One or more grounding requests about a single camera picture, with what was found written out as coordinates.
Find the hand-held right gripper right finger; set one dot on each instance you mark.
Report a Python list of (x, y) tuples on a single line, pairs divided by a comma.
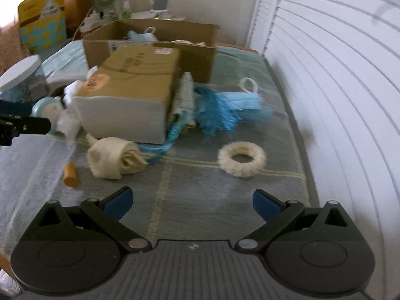
[(265, 207)]

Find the small orange tube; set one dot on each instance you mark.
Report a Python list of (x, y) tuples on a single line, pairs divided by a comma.
[(70, 176)]

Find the yellow-brown tissue pack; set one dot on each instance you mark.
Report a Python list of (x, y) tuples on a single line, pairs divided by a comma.
[(125, 78)]

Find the blue tassel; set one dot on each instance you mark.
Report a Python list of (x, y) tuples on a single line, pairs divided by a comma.
[(215, 109)]

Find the cream cloth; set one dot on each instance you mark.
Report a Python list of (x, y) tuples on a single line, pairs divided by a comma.
[(109, 159)]

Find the blue face mask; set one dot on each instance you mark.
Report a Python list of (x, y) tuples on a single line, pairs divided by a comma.
[(247, 103), (140, 36)]

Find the white round lid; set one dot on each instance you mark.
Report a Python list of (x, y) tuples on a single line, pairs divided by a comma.
[(18, 72)]

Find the yellow paper bag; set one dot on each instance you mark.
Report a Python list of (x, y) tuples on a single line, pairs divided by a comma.
[(40, 15)]

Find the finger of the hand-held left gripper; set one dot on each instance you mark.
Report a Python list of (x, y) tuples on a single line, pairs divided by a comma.
[(32, 126), (15, 108)]

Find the cardboard box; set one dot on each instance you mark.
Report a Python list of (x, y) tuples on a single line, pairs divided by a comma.
[(193, 59)]

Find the white power strip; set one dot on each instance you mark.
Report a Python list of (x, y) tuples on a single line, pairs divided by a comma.
[(90, 22)]

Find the white louvered door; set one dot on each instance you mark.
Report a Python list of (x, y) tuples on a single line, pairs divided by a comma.
[(343, 100), (265, 12)]

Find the light blue towel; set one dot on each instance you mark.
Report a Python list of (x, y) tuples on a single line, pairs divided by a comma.
[(62, 57)]

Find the white fluffy cloth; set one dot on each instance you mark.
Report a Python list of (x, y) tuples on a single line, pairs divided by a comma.
[(70, 122)]

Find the phone on white stand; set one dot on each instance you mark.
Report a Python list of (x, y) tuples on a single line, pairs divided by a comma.
[(161, 3)]

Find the light blue round container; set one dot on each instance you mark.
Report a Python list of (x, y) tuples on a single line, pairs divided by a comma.
[(47, 107)]

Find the wooden headboard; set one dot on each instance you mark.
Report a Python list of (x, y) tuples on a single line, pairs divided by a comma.
[(78, 0)]

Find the white fluffy scrunchie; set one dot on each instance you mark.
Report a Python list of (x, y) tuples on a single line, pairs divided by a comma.
[(225, 159)]

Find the green spray bottle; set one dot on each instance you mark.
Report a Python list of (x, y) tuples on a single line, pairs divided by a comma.
[(126, 9)]

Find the grey patterned cloth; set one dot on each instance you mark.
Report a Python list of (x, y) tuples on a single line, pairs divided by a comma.
[(184, 97)]

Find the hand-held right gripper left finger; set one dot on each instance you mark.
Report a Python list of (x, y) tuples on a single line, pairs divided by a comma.
[(120, 205)]

